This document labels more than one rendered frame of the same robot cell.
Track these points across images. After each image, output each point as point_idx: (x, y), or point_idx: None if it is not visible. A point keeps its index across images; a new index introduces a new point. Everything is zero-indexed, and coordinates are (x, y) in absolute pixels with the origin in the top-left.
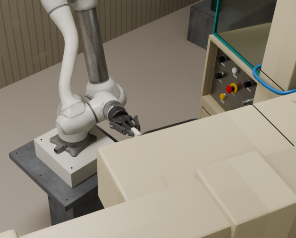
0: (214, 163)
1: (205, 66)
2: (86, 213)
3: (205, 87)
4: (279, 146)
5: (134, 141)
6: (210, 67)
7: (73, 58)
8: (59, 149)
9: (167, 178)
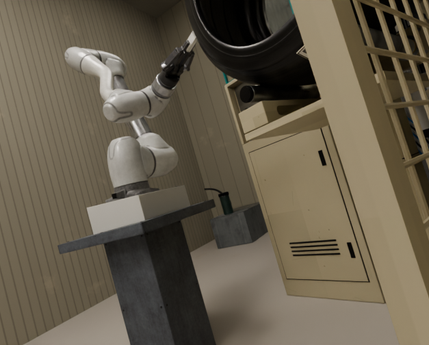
0: None
1: (233, 113)
2: (177, 296)
3: (242, 134)
4: None
5: None
6: (238, 114)
7: (111, 77)
8: (118, 194)
9: None
